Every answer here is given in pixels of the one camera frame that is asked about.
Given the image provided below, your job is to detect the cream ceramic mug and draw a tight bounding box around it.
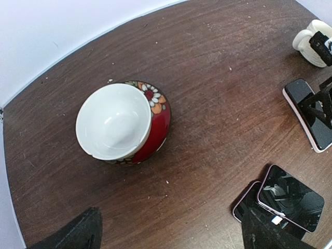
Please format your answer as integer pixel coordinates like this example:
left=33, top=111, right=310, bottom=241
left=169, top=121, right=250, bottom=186
left=292, top=19, right=331, bottom=68

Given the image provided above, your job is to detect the white ceramic bowl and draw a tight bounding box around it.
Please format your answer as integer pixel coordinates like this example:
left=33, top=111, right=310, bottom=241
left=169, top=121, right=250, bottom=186
left=75, top=83, right=152, bottom=161

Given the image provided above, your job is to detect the black smartphone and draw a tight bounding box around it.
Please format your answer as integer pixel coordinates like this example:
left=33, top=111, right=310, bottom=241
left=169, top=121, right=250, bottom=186
left=232, top=181, right=263, bottom=223
left=256, top=164, right=325, bottom=233
left=284, top=79, right=331, bottom=149

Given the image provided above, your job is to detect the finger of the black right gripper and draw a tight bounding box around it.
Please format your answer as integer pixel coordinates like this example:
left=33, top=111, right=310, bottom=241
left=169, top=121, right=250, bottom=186
left=300, top=77, right=331, bottom=125

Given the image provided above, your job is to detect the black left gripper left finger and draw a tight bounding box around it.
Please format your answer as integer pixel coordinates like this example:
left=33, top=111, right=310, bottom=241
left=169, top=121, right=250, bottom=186
left=30, top=207, right=103, bottom=248

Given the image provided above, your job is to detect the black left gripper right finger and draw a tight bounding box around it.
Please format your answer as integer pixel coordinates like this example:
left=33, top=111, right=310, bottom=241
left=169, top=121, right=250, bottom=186
left=241, top=209, right=314, bottom=249

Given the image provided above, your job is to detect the pink phone case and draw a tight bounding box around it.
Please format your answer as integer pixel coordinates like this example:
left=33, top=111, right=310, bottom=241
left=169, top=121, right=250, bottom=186
left=282, top=88, right=331, bottom=153

